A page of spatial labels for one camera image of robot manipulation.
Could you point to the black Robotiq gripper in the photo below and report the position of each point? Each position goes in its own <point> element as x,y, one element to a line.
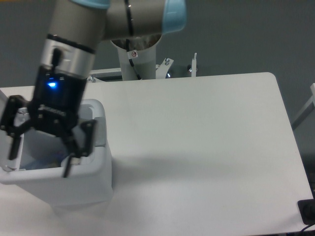
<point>56,96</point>

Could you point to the clear plastic water bottle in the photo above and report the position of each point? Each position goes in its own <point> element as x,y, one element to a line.
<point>53,160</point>

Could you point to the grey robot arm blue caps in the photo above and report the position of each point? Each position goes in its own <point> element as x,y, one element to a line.
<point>68,55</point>

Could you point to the white trash can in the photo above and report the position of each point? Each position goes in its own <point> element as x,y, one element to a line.
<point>90,178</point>

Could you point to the black device at table edge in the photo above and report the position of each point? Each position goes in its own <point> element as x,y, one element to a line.
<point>307,211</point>

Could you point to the white pedestal base frame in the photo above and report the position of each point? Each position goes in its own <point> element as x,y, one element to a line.
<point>166,70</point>

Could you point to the white frame at right edge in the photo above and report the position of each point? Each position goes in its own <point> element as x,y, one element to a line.
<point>306,109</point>

